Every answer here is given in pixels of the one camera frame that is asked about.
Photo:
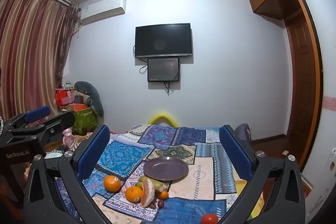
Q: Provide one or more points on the yellow banana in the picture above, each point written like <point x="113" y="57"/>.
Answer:
<point x="160" y="185"/>

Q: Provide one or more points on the red bag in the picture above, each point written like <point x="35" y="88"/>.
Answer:
<point x="63" y="98"/>

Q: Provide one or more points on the white sliding wardrobe door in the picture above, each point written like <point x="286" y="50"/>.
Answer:
<point x="325" y="69"/>

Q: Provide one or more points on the small black wall monitor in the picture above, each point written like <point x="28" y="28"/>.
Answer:
<point x="164" y="69"/>

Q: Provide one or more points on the yellow foam cushion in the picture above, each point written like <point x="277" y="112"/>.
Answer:
<point x="162" y="117"/>

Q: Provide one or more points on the small tangerine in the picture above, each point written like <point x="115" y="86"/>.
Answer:
<point x="163" y="195"/>

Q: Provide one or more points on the peeled pomelo segment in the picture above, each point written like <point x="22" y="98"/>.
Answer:
<point x="147" y="193"/>

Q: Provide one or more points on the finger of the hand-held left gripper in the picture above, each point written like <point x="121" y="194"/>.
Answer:
<point x="63" y="120"/>
<point x="39" y="112"/>

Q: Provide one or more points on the blue patchwork tablecloth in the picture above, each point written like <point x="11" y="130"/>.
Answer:
<point x="168" y="140"/>

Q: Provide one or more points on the grey plush pillow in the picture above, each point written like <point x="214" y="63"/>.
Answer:
<point x="93" y="94"/>

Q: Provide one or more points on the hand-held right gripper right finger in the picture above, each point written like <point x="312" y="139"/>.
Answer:
<point x="236" y="153"/>

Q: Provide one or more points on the white wall air conditioner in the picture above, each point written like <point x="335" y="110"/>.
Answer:
<point x="102" y="10"/>

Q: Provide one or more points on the green patterned box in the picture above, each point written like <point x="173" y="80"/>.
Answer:
<point x="85" y="119"/>

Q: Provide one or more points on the orange box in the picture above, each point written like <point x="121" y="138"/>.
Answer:
<point x="77" y="107"/>

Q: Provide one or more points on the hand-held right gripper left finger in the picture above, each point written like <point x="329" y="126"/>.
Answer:
<point x="92" y="153"/>

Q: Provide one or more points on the brown round plate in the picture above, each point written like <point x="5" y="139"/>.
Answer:
<point x="166" y="169"/>

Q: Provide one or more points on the large orange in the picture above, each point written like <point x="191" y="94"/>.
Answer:
<point x="133" y="195"/>
<point x="112" y="183"/>

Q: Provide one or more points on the black wall television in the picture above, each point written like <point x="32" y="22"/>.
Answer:
<point x="164" y="40"/>

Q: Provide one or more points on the striped brown curtain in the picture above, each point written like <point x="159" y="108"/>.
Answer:
<point x="31" y="43"/>

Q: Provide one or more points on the red tomato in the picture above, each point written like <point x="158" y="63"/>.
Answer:
<point x="209" y="218"/>

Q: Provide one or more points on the brown wooden door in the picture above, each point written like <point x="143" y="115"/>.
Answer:
<point x="302" y="77"/>

